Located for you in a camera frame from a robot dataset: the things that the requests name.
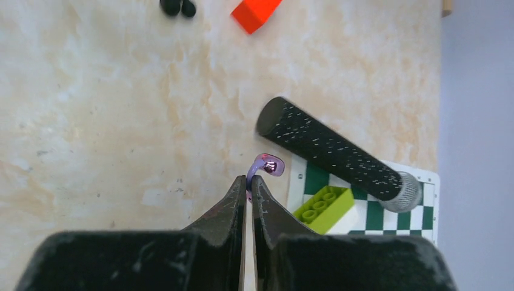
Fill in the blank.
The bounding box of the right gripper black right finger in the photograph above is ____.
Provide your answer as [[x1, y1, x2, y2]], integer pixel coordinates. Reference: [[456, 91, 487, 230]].
[[251, 175, 457, 290]]

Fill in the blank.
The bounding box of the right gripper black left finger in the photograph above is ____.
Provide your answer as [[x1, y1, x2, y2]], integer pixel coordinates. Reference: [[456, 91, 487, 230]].
[[16, 176, 246, 290]]

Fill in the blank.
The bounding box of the black earbud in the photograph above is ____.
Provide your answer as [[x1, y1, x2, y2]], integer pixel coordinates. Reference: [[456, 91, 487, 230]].
[[159, 0, 196, 18]]

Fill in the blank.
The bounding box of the green white toy brick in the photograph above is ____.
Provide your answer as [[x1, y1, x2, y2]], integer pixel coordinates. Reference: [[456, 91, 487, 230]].
[[293, 186, 359, 235]]

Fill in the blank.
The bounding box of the green white chessboard mat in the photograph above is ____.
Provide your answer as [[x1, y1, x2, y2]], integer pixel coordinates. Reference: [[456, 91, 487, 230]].
[[286, 154, 441, 247]]

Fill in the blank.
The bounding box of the black microphone silver head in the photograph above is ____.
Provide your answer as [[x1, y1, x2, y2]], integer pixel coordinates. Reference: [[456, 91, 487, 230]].
[[256, 96, 422, 213]]

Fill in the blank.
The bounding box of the red block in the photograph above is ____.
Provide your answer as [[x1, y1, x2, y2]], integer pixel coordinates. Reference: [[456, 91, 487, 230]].
[[231, 0, 282, 35]]

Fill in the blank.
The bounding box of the wine cork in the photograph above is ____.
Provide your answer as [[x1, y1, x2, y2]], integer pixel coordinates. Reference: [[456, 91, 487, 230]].
[[441, 0, 453, 18]]

